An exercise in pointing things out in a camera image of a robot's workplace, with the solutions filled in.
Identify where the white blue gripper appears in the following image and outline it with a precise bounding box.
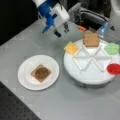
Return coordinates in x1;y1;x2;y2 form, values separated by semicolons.
35;0;70;37

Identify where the yellow cheese slice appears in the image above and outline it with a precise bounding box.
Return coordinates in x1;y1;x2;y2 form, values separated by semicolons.
64;42;79;55

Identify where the brown meat patty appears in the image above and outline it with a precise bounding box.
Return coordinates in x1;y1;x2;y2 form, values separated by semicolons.
35;68;48;79

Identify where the toast bread slice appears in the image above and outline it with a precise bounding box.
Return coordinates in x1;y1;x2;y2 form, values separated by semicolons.
31;65;51;82
83;33;99;47

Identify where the orange small object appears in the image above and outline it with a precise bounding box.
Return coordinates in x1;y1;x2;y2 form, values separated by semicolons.
78;26;86;31

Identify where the white paper plate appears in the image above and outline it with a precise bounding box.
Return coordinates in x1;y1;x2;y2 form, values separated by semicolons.
18;55;60;90

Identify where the white round divided tray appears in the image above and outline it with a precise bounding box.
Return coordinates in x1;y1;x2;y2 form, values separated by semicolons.
64;40;120;86

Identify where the green lettuce piece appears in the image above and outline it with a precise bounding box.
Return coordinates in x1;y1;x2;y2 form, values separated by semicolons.
104;43;119;55

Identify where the red tomato slice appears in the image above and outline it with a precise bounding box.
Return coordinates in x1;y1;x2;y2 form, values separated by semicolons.
107;63;120;75

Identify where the grey metal frame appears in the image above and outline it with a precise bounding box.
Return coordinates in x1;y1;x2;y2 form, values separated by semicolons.
59;0;111;31

